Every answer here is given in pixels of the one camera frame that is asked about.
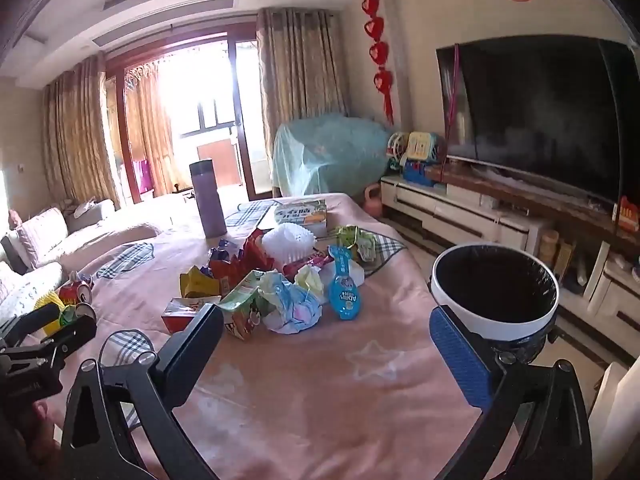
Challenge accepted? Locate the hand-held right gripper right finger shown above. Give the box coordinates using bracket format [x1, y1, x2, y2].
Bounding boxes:
[429, 305, 593, 480]

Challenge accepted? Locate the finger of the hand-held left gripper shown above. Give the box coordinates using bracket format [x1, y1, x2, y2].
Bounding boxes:
[30, 317, 98, 361]
[0, 305, 63, 343]

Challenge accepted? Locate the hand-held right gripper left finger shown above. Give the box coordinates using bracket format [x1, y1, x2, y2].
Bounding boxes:
[59, 302, 224, 480]

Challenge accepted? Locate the white bin with black liner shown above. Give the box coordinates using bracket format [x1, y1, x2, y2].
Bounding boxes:
[431, 244, 560, 356]

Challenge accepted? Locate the blue plastic wrapper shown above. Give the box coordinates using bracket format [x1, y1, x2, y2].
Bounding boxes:
[207, 237, 246, 266]

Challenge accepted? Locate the red snack packet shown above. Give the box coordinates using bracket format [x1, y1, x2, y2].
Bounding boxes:
[240, 228, 281, 286]

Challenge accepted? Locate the white fluffy ball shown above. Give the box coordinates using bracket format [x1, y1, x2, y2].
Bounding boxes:
[261, 223, 318, 265]

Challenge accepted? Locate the person's left hand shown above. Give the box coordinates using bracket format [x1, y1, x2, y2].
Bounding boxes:
[27, 401, 63, 461]

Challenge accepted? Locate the small red carton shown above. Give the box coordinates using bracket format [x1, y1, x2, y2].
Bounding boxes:
[161, 297, 221, 335]

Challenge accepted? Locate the crushed red can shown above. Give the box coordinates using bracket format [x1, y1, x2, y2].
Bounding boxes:
[59, 280, 95, 306]

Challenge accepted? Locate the green drink carton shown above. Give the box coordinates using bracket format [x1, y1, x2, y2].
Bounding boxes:
[217, 270, 266, 342]

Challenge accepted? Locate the yellow green foil wrapper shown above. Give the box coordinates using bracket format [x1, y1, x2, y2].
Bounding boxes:
[180, 266, 223, 298]

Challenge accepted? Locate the pale pink sofa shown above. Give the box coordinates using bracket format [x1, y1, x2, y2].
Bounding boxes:
[0, 200, 161, 331]

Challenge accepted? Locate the crumpled pale plastic bag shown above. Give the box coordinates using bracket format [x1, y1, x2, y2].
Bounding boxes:
[257, 271, 325, 335]

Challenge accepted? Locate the flat blue plastic bottle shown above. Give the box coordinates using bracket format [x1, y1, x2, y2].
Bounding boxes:
[327, 245, 362, 321]

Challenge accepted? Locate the cream crumpled tissue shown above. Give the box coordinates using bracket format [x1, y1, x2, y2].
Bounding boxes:
[295, 264, 323, 293]

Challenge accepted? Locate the beige jar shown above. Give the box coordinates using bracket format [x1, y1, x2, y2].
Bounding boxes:
[541, 230, 560, 266]

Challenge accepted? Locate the white and wood television cabinet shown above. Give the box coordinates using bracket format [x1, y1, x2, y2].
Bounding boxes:
[380, 162, 640, 356]

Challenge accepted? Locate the green snack packet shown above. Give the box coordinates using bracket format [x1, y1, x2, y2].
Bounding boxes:
[335, 226, 377, 263]

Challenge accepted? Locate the purple thermos bottle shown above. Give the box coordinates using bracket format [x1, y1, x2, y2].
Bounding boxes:
[189, 159, 228, 238]

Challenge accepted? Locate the white furniture panel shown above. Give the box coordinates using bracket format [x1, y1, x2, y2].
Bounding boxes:
[587, 360, 640, 480]

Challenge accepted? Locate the green children's book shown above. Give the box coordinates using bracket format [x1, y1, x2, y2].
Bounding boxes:
[272, 199, 328, 236]

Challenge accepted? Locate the magenta cloth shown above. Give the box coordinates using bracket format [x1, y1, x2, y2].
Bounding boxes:
[134, 159, 155, 193]

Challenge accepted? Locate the pink kettlebell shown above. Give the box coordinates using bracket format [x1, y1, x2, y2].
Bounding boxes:
[363, 183, 383, 217]

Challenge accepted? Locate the beige patterned curtain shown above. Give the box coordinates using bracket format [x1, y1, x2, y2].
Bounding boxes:
[256, 7, 351, 198]
[42, 55, 121, 206]

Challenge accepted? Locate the yellow and blue toy register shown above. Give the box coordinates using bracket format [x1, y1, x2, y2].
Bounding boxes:
[402, 131, 443, 187]

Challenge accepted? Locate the white cage ball toy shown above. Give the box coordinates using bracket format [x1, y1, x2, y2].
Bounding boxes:
[386, 132, 408, 171]

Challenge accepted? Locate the red box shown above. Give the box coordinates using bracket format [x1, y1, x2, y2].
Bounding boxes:
[617, 196, 640, 233]

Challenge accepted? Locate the sheer orange curtain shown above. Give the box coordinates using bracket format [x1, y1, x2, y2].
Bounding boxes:
[125, 60, 176, 196]

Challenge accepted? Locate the wooden sliding glass door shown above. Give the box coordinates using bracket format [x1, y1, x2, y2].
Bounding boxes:
[227, 35, 273, 201]

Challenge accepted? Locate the black flat television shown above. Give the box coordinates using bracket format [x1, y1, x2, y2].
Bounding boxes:
[436, 35, 638, 206]

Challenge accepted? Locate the red hanging heart ornament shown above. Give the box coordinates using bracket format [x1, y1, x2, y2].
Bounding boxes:
[361, 0, 396, 126]

